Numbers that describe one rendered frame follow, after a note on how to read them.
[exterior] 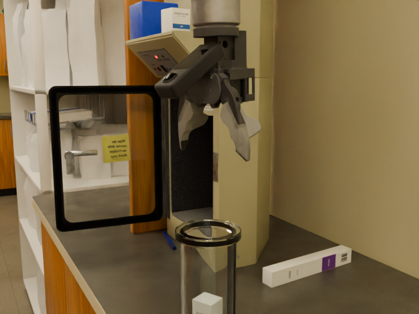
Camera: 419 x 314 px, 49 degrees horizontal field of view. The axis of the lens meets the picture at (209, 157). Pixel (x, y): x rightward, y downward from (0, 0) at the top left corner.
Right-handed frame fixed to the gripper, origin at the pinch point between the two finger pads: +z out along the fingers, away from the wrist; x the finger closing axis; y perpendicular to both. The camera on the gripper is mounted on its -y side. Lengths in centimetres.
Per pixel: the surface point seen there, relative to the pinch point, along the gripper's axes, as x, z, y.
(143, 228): 60, 35, 28
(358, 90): 11, -6, 67
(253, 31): 20.6, -21.7, 35.0
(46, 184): 140, 36, 35
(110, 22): 152, -35, 80
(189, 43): 25.1, -19.1, 18.8
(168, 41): 30.4, -19.7, 17.2
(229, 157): 22.1, 7.5, 27.6
